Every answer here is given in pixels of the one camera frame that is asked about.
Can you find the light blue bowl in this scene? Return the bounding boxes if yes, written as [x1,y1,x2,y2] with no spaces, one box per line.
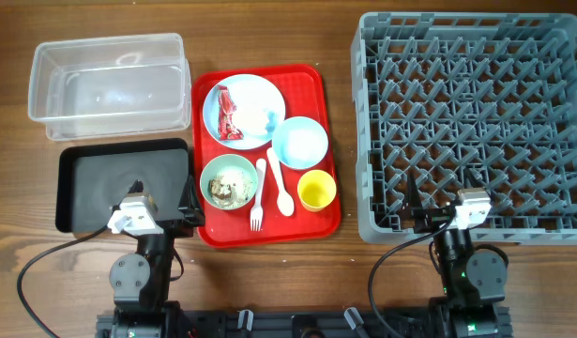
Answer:
[272,116,329,170]

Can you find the white plastic fork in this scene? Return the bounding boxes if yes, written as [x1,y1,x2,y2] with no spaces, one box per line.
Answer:
[250,159,266,232]

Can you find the white plastic spoon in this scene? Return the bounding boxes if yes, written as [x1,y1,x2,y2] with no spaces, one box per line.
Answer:
[266,147,295,217]

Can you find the yellow cup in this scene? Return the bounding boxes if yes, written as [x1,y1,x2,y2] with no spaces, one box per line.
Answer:
[297,169,337,212]

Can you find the black waste tray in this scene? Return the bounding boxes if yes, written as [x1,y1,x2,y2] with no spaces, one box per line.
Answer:
[55,138,194,233]

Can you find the clear plastic bin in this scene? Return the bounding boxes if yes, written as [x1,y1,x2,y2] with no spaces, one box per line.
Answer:
[27,33,191,141]

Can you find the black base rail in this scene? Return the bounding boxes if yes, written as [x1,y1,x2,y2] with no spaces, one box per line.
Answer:
[96,307,513,338]

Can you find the grey dishwasher rack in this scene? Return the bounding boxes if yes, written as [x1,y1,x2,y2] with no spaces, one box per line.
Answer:
[350,12,577,245]

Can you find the rice and food scraps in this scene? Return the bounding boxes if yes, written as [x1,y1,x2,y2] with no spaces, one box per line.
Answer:
[208,171,251,209]

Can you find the white napkin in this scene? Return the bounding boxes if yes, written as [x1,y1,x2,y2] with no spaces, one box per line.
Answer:
[233,105,276,137]

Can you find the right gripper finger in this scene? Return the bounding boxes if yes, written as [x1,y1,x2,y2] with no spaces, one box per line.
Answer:
[404,169,423,212]
[464,168,483,188]

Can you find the green bowl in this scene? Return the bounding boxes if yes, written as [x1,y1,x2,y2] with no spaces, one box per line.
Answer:
[199,154,259,210]

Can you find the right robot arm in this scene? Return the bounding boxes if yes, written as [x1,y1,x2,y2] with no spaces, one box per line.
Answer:
[402,171,509,337]

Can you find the red serving tray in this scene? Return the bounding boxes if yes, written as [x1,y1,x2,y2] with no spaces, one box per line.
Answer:
[191,65,342,249]

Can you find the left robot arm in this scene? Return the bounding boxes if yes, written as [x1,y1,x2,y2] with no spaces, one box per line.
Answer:
[96,176,205,338]

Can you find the red snack wrapper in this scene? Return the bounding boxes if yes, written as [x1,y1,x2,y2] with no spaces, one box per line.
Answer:
[217,85,244,141]

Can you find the light blue plate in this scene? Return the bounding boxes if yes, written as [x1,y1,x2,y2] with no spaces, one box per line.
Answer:
[202,74,286,150]

